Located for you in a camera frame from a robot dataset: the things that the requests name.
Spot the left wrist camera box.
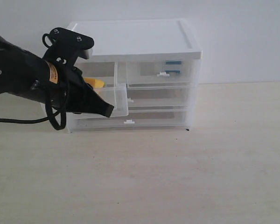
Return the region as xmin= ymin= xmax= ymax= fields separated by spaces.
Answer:
xmin=48 ymin=28 xmax=95 ymax=59

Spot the clear wide drawer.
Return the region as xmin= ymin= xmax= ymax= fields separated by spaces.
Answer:
xmin=68 ymin=110 xmax=191 ymax=132
xmin=127 ymin=88 xmax=190 ymax=107

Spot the middle clear wide drawer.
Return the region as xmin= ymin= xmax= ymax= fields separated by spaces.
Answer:
xmin=127 ymin=88 xmax=190 ymax=107

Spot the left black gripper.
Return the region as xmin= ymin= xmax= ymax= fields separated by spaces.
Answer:
xmin=43 ymin=46 xmax=114 ymax=118

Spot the bottom clear wide drawer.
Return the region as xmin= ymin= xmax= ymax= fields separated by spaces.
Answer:
xmin=68 ymin=110 xmax=191 ymax=132

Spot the blue bottle white cap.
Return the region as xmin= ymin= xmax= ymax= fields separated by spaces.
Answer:
xmin=164 ymin=61 xmax=182 ymax=75

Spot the white plastic drawer cabinet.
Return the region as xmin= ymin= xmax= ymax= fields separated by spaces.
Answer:
xmin=67 ymin=19 xmax=202 ymax=133

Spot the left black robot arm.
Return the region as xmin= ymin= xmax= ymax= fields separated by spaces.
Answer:
xmin=0 ymin=28 xmax=114 ymax=117

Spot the yellow cheese wedge sponge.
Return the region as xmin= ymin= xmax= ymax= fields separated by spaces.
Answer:
xmin=84 ymin=77 xmax=105 ymax=94

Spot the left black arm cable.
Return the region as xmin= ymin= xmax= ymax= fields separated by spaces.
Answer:
xmin=0 ymin=33 xmax=68 ymax=131

